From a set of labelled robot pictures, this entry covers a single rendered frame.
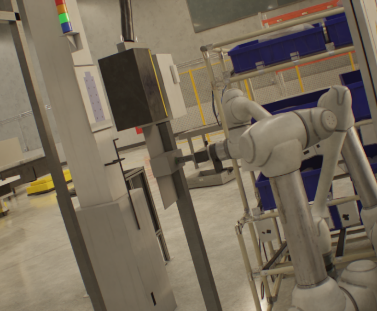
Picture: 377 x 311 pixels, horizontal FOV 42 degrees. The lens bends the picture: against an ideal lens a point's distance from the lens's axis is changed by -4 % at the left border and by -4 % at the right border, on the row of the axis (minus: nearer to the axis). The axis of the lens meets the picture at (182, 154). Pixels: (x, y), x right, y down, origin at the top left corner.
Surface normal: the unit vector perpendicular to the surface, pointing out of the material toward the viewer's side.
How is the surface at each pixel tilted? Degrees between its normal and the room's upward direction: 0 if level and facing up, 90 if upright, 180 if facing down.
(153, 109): 90
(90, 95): 90
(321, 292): 49
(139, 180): 90
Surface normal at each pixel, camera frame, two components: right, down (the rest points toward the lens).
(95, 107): 0.91, -0.22
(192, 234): -0.32, 0.18
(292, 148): 0.44, 0.04
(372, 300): 0.25, -0.03
